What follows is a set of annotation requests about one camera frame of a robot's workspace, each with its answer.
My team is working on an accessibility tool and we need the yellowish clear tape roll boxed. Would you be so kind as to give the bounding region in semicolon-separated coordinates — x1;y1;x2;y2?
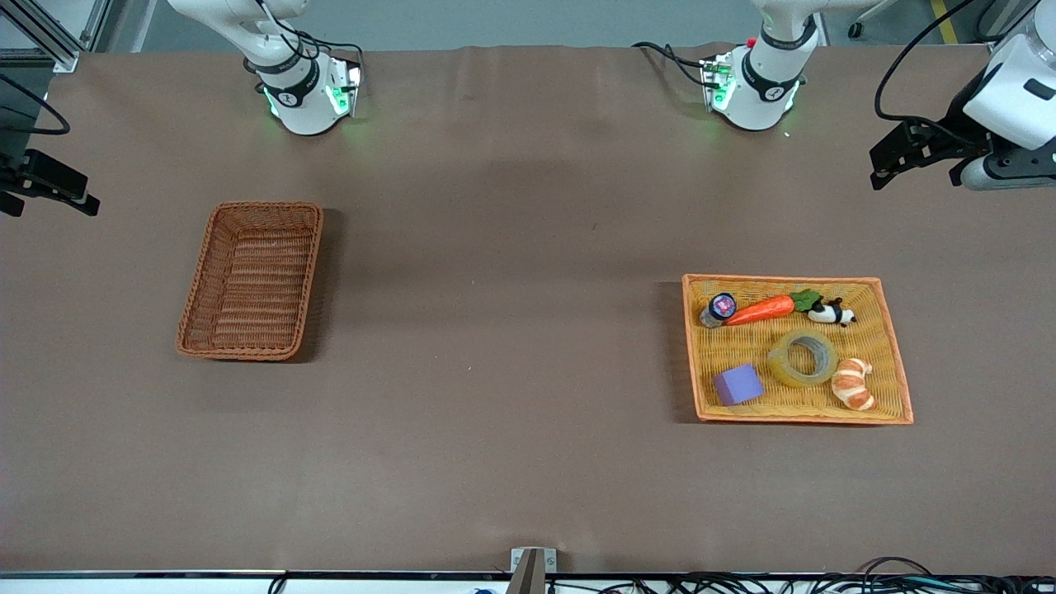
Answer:
767;329;840;389

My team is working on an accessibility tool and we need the yellow basket with orange rim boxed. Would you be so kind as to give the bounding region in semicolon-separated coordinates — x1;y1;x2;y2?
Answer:
681;274;915;426

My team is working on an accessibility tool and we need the brown wicker basket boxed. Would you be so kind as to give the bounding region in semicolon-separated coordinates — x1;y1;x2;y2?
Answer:
176;201;324;362

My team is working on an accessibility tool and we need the office chair base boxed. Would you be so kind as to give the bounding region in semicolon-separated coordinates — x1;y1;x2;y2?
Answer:
848;0;902;40

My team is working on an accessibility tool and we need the black white panda figure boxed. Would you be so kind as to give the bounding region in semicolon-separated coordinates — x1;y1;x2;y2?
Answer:
807;297;857;328

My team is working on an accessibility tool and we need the left base connector box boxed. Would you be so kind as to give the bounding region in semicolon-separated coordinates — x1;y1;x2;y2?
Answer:
700;54;737;112

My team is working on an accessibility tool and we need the base connector box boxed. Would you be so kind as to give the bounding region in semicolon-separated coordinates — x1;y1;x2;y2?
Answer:
328;56;365;118
700;54;737;112

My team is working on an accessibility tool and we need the orange toy carrot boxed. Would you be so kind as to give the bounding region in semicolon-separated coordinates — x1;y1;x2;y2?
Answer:
724;289;823;327

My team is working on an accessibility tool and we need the toy croissant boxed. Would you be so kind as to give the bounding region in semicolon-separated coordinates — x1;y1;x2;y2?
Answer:
831;357;877;412

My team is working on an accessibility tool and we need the small can with dark lid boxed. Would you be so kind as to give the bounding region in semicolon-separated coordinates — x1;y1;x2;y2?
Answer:
700;293;738;329

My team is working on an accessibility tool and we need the purple foam cube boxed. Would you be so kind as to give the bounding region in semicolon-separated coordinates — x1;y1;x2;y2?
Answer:
713;363;766;407

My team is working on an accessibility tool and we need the right base connector box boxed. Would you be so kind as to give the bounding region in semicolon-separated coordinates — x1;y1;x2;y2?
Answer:
328;56;365;118

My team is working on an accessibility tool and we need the brown table cover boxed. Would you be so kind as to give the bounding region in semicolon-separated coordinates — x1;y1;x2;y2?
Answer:
0;43;1056;576

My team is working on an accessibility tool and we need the aluminium frame profile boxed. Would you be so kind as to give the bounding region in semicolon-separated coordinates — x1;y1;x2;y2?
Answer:
0;0;112;73

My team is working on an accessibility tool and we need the black left base cable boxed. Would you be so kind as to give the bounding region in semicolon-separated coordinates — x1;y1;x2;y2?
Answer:
632;41;714;87

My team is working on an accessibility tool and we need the black base cable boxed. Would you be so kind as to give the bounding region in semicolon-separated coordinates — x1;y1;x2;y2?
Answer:
632;41;714;87
243;0;365;83

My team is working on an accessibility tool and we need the black right base cable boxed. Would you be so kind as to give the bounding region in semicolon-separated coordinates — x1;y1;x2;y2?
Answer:
243;0;365;83

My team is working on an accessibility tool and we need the silver table edge rail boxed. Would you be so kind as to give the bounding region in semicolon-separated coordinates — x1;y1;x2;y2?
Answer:
0;569;1056;594

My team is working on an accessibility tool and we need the black cable bundle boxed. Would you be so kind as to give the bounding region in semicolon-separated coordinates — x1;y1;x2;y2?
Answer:
551;557;1056;594

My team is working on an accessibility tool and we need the metal bracket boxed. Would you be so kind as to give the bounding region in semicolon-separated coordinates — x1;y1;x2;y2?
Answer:
510;547;557;594

